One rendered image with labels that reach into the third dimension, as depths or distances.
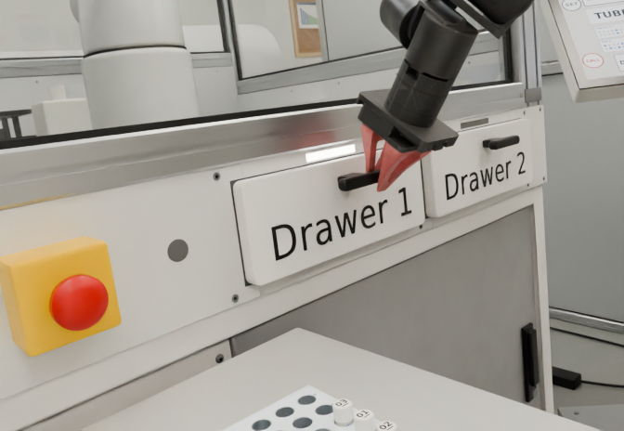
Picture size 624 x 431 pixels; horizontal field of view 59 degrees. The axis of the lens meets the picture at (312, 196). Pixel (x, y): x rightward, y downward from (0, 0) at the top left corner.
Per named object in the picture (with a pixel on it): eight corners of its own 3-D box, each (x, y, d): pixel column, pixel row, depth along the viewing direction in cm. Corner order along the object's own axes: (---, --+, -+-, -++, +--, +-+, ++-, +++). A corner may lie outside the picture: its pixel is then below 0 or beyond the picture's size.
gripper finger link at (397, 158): (371, 163, 69) (400, 97, 64) (411, 196, 65) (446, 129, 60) (333, 171, 64) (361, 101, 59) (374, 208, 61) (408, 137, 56)
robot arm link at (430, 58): (445, 16, 50) (494, 28, 52) (413, -10, 55) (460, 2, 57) (414, 84, 53) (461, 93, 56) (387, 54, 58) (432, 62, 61)
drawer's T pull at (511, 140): (520, 143, 84) (520, 134, 84) (495, 150, 80) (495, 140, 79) (499, 144, 87) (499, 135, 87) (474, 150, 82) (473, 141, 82)
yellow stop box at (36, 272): (127, 327, 44) (111, 240, 42) (32, 363, 39) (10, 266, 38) (103, 314, 47) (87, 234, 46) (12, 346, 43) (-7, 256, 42)
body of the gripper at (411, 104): (389, 101, 65) (414, 43, 61) (453, 150, 60) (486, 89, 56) (352, 106, 61) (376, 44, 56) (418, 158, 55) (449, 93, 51)
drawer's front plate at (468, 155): (533, 181, 95) (530, 118, 94) (435, 218, 77) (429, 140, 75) (524, 181, 97) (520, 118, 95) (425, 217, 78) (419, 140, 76)
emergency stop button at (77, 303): (116, 321, 41) (106, 269, 40) (60, 341, 38) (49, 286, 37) (100, 313, 43) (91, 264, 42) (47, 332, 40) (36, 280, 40)
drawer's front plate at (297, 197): (425, 223, 75) (418, 143, 73) (256, 288, 56) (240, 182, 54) (415, 221, 76) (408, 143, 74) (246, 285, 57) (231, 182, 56)
